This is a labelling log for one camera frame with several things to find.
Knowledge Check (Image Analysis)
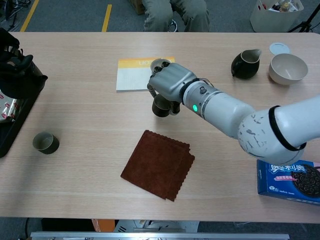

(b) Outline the white storage bin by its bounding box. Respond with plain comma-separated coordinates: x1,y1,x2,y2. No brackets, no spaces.
249,0,305,33

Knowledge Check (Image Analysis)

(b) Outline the black tripod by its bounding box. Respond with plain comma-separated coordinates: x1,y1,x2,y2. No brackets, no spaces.
287,0,320,33

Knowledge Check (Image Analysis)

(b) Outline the yellow and white booklet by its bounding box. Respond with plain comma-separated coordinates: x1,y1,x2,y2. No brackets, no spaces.
115,56,176,93

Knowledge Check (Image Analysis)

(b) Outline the person in khaki trousers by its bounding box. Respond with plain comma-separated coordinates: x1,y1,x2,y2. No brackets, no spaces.
141,0,211,33

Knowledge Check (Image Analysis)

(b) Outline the white round lid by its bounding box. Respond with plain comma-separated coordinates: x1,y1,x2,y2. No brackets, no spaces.
269,42,291,55

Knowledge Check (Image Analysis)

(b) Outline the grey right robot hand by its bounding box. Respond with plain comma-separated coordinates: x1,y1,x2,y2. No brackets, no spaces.
146,60,199,116

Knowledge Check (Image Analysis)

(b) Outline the dark pouring pitcher beige inside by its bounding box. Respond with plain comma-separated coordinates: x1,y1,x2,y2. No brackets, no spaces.
230,48,262,80

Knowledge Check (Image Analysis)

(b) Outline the dark cup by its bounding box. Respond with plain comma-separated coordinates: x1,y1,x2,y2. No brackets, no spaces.
151,94,174,118
32,131,60,155

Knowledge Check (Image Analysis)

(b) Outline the black cast iron teapot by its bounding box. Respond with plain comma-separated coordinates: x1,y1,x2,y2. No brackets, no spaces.
0,56,49,100

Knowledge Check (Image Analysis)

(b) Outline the aluminium profile rail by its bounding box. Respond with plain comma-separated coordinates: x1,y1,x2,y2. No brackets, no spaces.
30,231,290,240

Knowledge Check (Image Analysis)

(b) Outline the grey tea strainer bowl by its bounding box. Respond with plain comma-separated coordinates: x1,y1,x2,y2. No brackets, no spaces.
150,57,173,74

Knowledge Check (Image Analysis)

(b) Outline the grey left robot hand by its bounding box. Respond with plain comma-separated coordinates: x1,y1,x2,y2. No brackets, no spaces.
0,27,34,76

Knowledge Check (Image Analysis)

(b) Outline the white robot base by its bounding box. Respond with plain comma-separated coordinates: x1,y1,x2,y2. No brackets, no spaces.
114,219,200,233

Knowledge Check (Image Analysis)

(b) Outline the wooden crate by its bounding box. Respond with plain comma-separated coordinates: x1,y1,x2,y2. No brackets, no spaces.
128,0,146,16

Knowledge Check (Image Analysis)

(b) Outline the chrome base stool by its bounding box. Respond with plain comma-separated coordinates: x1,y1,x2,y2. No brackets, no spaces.
169,18,180,33

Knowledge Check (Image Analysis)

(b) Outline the blue Oreo cookie box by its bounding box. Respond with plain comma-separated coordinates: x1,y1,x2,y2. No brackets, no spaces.
256,159,320,207

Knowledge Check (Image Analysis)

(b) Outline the black plastic tray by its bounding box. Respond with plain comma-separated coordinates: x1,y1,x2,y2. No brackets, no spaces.
0,91,42,159

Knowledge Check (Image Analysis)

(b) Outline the white ceramic bowl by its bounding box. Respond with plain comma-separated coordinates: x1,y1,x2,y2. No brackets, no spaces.
268,53,309,86

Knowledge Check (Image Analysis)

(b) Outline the orange brown round object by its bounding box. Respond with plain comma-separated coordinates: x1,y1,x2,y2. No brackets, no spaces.
91,219,116,233

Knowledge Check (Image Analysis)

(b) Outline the brown folded tea cloth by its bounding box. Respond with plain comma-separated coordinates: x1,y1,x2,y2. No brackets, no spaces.
120,129,196,202

